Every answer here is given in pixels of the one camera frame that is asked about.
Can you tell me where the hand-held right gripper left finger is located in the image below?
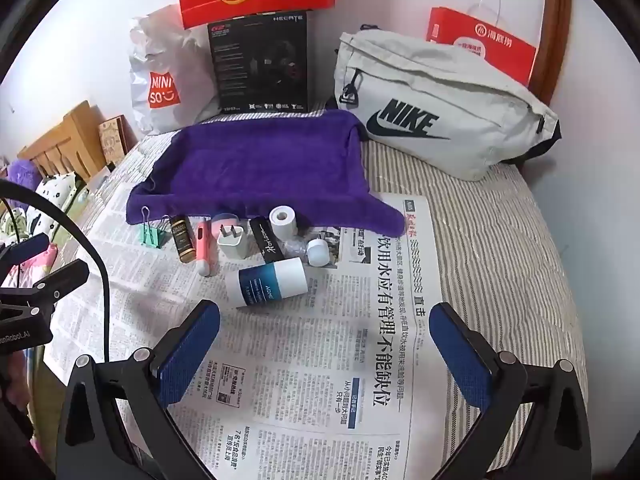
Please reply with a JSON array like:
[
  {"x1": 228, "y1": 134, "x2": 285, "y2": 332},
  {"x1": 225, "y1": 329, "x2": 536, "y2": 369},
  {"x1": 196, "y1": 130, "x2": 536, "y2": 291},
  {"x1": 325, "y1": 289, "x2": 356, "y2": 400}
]
[{"x1": 57, "y1": 299, "x2": 222, "y2": 480}]

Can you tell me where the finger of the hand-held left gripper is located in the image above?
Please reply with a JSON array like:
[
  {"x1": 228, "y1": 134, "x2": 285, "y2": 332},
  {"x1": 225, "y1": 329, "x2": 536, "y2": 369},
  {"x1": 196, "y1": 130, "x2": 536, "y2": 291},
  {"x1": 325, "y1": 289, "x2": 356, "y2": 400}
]
[
  {"x1": 0, "y1": 232, "x2": 51, "y2": 267},
  {"x1": 0, "y1": 258, "x2": 90, "y2": 322}
]

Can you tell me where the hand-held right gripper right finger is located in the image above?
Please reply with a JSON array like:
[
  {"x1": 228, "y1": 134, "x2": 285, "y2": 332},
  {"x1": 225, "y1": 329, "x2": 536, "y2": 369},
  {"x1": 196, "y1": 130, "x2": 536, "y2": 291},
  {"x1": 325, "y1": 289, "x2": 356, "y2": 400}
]
[{"x1": 428, "y1": 302, "x2": 591, "y2": 480}]

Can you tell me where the green binder clip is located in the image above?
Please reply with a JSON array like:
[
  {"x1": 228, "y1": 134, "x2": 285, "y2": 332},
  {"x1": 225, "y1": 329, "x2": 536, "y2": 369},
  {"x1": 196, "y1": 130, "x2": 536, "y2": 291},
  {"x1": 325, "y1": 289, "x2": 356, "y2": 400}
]
[{"x1": 137, "y1": 206, "x2": 171, "y2": 250}]

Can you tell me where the white and blue bottle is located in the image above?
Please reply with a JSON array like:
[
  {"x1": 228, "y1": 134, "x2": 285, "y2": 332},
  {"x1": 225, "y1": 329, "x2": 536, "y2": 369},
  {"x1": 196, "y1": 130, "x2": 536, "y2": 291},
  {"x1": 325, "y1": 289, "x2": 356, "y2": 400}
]
[{"x1": 224, "y1": 256, "x2": 308, "y2": 309}]

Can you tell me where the pink and white pen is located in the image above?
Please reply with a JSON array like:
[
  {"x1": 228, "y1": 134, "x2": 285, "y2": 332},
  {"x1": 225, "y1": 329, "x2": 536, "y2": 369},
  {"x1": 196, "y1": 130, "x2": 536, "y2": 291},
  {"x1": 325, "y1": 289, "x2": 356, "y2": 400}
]
[{"x1": 194, "y1": 217, "x2": 217, "y2": 277}]

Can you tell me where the black and gold tube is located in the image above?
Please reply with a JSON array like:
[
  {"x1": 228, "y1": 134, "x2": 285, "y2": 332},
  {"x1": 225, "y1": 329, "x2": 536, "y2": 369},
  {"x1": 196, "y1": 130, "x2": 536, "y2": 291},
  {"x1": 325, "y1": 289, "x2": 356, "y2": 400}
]
[{"x1": 168, "y1": 215, "x2": 197, "y2": 264}]

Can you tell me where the white charger plug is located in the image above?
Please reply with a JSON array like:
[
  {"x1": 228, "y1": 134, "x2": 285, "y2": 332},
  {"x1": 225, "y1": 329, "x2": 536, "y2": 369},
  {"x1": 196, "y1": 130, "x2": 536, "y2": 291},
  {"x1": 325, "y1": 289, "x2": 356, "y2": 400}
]
[{"x1": 216, "y1": 223, "x2": 249, "y2": 261}]

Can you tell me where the small black box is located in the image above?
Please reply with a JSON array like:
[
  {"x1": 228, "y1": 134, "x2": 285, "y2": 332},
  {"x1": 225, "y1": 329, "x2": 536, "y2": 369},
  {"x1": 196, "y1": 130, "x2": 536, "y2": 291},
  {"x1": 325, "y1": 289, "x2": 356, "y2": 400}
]
[{"x1": 248, "y1": 216, "x2": 286, "y2": 265}]

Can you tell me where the small pink case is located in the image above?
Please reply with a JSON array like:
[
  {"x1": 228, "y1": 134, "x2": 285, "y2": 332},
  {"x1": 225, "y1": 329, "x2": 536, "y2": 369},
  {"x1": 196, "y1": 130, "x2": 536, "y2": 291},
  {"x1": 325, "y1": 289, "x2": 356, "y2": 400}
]
[{"x1": 210, "y1": 212, "x2": 240, "y2": 236}]

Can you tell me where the clear plastic cap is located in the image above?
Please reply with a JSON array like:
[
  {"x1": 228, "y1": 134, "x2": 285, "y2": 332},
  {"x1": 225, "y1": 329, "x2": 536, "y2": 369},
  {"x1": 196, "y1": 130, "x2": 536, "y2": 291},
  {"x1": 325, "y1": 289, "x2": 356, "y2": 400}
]
[{"x1": 280, "y1": 237, "x2": 308, "y2": 261}]

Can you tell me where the white tape roll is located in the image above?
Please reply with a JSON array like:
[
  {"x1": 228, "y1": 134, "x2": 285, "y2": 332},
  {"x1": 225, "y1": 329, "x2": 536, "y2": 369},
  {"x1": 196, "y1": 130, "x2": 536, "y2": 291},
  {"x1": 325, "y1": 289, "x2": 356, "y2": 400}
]
[{"x1": 269, "y1": 205, "x2": 300, "y2": 240}]

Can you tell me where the small white jar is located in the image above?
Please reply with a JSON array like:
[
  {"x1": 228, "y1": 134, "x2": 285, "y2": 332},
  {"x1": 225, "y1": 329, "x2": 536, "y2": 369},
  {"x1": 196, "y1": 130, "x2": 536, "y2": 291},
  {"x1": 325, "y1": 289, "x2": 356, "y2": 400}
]
[{"x1": 306, "y1": 238, "x2": 329, "y2": 267}]

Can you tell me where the white spotted pillow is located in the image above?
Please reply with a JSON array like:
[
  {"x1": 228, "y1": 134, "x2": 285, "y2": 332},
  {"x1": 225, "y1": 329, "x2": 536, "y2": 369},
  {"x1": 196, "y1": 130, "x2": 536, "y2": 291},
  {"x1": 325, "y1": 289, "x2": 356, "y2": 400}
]
[{"x1": 25, "y1": 172, "x2": 83, "y2": 231}]

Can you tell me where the purple plush toy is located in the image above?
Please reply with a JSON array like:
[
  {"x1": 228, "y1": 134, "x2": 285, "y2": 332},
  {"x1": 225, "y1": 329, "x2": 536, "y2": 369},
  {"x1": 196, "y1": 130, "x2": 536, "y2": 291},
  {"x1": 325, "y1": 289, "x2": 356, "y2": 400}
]
[{"x1": 5, "y1": 159, "x2": 38, "y2": 206}]

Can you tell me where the newspaper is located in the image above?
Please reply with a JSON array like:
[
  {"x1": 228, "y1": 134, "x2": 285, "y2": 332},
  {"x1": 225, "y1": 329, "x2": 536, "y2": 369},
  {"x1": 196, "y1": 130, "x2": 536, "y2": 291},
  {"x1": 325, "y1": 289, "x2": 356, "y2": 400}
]
[{"x1": 42, "y1": 180, "x2": 453, "y2": 480}]

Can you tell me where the light wooden headboard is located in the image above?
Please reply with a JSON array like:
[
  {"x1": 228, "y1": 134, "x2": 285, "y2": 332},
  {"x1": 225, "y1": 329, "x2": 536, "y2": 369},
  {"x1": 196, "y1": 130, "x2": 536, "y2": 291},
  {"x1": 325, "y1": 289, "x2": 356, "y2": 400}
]
[{"x1": 17, "y1": 100, "x2": 108, "y2": 183}]

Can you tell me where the purple towel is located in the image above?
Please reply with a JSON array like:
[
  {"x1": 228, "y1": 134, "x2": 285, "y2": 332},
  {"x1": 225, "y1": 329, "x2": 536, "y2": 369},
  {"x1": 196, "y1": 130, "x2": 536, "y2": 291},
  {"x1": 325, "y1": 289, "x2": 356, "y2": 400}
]
[{"x1": 125, "y1": 109, "x2": 405, "y2": 233}]

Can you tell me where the white plastic shopping bag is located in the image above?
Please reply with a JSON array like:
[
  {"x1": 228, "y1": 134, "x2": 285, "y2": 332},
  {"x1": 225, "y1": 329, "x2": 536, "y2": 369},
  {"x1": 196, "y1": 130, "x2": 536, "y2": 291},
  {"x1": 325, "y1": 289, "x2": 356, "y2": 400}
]
[{"x1": 129, "y1": 4, "x2": 221, "y2": 136}]

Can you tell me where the grey waist bag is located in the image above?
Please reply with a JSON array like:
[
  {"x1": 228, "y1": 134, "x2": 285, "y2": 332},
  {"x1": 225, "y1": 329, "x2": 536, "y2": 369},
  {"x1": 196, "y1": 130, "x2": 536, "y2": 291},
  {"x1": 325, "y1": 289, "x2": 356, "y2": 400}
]
[{"x1": 333, "y1": 24, "x2": 562, "y2": 182}]

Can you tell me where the black headset box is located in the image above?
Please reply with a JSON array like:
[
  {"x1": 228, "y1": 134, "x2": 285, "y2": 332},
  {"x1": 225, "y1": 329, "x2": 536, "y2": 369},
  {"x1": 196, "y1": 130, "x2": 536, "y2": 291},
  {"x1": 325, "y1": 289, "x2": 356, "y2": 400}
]
[{"x1": 207, "y1": 9, "x2": 315, "y2": 113}]

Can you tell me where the red paper bag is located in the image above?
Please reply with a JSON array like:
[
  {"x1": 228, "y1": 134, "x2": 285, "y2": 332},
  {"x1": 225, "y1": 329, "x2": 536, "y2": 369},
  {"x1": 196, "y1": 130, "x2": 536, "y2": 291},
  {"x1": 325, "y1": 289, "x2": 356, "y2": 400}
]
[{"x1": 426, "y1": 0, "x2": 538, "y2": 88}]

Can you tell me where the curved brown wooden frame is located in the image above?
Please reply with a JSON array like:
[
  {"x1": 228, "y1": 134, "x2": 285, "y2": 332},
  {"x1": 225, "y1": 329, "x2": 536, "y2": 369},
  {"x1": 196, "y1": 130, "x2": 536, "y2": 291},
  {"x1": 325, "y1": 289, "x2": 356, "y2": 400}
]
[{"x1": 530, "y1": 0, "x2": 573, "y2": 106}]

